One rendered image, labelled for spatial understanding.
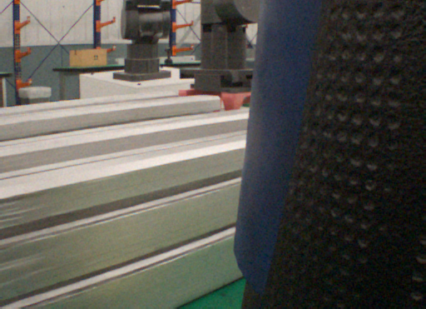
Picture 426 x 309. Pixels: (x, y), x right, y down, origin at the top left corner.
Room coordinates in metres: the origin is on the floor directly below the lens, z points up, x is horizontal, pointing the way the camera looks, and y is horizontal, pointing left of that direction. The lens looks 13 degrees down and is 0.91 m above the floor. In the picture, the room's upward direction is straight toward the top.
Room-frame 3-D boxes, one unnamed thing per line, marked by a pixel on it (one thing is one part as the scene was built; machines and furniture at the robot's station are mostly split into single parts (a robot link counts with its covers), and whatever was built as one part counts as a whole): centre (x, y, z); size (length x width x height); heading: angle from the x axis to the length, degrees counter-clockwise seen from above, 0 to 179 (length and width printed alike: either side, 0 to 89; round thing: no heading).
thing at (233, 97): (0.55, -0.03, 0.84); 0.07 x 0.07 x 0.09; 43
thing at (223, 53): (0.56, -0.02, 0.91); 0.10 x 0.07 x 0.07; 43
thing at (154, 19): (1.01, 0.15, 0.97); 0.09 x 0.05 x 0.10; 20
